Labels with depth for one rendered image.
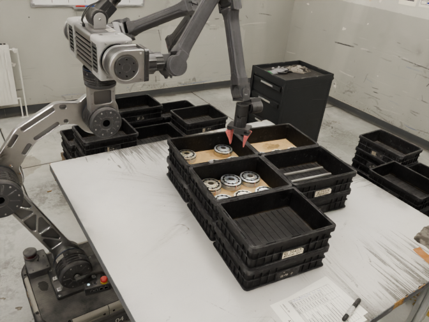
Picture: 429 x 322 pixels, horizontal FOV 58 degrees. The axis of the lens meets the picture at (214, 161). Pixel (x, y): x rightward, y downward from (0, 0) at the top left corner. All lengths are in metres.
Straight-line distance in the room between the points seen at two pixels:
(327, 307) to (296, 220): 0.39
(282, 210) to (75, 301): 1.12
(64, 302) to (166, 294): 0.76
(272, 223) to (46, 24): 3.45
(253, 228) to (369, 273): 0.53
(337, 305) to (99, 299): 1.16
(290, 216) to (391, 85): 3.61
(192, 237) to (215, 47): 3.98
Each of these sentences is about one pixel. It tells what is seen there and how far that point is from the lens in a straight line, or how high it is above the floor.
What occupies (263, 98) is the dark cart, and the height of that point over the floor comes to 0.66.
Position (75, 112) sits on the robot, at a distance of 1.83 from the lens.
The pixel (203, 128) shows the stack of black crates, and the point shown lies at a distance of 3.18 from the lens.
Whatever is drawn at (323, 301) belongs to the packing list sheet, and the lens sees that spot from 1.66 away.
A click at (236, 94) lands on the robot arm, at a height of 1.30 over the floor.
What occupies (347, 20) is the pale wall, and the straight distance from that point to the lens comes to 5.56.
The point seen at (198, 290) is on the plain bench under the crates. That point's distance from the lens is 1.58.
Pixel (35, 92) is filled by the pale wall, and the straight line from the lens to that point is 4.73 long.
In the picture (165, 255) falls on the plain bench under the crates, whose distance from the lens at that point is 1.71.
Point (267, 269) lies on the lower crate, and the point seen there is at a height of 0.80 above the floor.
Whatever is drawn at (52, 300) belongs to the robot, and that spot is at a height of 0.24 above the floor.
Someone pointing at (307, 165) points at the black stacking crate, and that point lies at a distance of 2.23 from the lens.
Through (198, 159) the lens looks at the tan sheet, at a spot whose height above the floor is 0.83.
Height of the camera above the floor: 1.88
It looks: 30 degrees down
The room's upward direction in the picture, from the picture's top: 6 degrees clockwise
